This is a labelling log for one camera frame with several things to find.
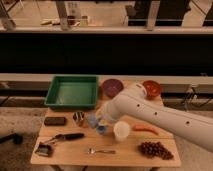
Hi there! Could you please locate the blue sponge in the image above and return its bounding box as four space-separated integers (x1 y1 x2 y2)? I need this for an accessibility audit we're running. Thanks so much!
87 114 98 128

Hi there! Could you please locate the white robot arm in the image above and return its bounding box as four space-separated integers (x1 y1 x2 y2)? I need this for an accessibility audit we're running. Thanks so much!
97 83 213 152

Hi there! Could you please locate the small metal cup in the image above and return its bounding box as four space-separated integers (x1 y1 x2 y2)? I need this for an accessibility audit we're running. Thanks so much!
73 111 84 126

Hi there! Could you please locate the blue plastic cup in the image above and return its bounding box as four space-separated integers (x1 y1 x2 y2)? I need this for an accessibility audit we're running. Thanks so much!
96 125 108 135

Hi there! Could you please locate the white plastic cup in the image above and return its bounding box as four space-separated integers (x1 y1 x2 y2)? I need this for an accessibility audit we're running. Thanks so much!
113 121 130 142

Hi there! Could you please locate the purple bowl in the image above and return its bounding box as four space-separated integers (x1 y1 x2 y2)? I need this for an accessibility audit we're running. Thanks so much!
101 79 124 98

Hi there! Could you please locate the green plastic tray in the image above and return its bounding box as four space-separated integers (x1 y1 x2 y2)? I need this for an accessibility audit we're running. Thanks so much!
45 76 99 109

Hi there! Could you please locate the orange red bowl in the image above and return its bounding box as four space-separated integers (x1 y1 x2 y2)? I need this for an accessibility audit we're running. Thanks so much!
143 80 161 99

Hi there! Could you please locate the orange carrot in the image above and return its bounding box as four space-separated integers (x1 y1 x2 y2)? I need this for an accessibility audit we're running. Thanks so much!
132 125 159 135

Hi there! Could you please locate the wooden table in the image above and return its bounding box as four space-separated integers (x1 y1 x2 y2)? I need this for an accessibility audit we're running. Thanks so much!
30 79 182 168

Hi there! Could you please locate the dark brown block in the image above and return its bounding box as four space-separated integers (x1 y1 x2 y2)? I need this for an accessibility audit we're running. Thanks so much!
44 117 66 126

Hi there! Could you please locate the metal fork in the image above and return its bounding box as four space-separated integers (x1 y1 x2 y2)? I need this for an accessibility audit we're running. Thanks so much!
87 148 116 154

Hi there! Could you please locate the bunch of dark grapes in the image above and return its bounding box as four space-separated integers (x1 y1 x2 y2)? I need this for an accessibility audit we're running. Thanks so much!
138 141 174 160

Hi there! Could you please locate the black object on floor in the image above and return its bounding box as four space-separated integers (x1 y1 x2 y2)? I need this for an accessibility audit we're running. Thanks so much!
0 133 23 145

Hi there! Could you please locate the black handled utensil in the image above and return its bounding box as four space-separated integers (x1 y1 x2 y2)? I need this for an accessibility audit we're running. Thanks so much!
43 133 85 144

